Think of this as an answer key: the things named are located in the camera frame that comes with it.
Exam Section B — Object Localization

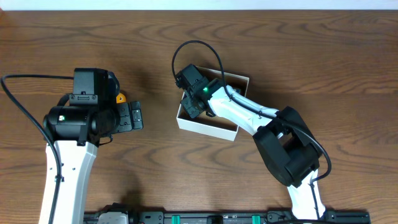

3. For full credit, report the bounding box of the orange dinosaur toy figure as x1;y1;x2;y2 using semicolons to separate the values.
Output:
116;93;127;104

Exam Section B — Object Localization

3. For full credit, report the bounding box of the white cardboard box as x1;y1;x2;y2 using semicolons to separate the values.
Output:
176;73;250;141

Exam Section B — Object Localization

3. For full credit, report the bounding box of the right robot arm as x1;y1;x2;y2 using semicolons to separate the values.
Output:
175;64;326;220

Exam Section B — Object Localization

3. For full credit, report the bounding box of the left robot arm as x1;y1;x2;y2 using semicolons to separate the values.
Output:
39;68;144;223

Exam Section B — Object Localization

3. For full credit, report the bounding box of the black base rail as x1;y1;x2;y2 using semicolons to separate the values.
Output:
83;203;371;224

